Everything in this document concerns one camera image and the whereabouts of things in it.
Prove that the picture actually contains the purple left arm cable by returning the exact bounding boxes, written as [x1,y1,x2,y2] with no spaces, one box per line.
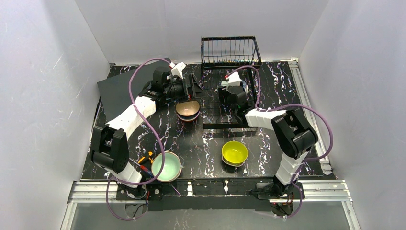
[106,58,178,221]

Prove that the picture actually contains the orange handled pliers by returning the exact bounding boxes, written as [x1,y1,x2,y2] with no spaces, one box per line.
[137,151,154,165]

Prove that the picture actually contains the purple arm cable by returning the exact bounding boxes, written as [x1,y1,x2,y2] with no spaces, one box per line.
[226,65,334,219]
[106,58,178,221]

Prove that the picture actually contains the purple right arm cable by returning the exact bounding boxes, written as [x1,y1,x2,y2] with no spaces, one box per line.
[226,65,334,219]

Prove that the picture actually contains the blue floral white bowl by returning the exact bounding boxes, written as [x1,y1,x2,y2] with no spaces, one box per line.
[240,80,249,95]

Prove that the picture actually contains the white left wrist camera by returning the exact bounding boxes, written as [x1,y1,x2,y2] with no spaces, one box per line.
[169,62,186,80]

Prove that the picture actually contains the black wire dish rack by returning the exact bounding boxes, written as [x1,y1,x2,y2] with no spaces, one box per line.
[201,36,262,129]

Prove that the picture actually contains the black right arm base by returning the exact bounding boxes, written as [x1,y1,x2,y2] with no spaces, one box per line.
[247,180,305,218]

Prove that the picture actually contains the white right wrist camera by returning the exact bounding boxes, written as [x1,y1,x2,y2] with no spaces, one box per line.
[226,72,241,88]

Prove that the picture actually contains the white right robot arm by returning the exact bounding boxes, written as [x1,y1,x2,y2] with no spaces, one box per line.
[218,86,318,186]

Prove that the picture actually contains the celadon green bowl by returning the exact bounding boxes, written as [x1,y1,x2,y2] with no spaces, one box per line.
[151,151,182,182]

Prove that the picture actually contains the grey blue network switch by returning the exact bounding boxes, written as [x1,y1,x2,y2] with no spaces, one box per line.
[97,58,170,122]

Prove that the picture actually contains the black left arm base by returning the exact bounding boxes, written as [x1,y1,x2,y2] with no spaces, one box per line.
[116,183,163,218]

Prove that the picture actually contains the red blue screwdriver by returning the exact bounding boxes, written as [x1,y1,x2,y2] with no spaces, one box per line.
[130,159,155,178]

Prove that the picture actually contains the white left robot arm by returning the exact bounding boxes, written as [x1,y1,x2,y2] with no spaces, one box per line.
[89,62,201,188]

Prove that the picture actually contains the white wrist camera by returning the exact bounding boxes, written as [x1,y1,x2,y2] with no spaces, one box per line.
[226,72,241,88]
[169,62,186,80]

